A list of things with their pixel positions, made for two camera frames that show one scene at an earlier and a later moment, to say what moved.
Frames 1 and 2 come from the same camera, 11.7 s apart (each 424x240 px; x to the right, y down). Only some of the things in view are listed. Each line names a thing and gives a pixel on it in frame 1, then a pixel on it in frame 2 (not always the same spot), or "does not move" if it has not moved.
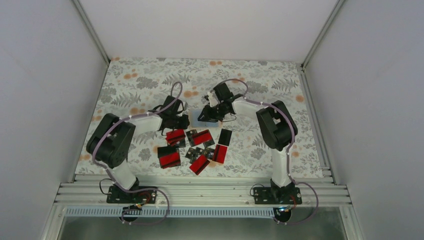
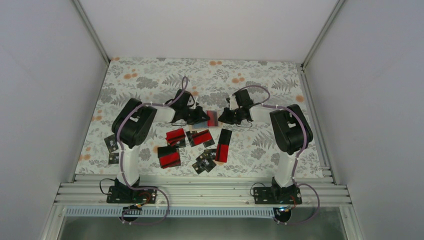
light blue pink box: [195, 123] does not move
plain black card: [225, 137] does not move
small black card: [193, 154] to [205, 162]
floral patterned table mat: [198, 117] does not move
